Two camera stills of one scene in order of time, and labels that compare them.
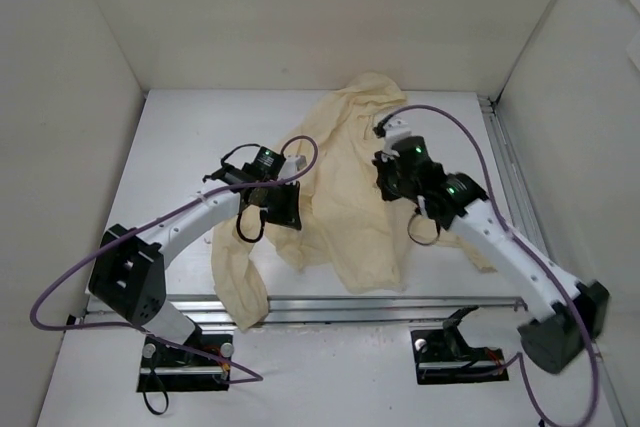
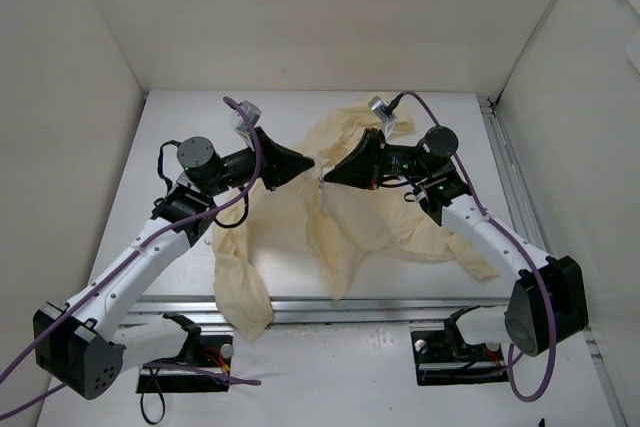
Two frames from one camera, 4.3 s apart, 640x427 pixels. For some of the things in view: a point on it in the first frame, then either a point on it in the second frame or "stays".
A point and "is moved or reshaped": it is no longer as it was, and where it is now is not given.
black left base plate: [166, 369] stays
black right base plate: [436, 364] stays
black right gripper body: [388, 179] to [375, 159]
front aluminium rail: [208, 315] stays
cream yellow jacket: [352, 230] is moved or reshaped
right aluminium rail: [530, 222] stays
